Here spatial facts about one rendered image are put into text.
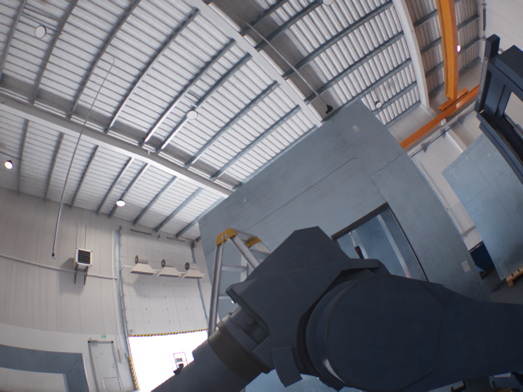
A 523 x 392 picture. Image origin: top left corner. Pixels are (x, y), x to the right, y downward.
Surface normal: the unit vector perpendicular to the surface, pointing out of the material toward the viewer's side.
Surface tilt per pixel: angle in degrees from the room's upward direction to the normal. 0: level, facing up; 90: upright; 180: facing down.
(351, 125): 90
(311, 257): 90
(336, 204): 90
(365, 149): 90
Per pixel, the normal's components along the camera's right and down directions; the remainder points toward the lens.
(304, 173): -0.60, -0.27
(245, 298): -0.04, -0.54
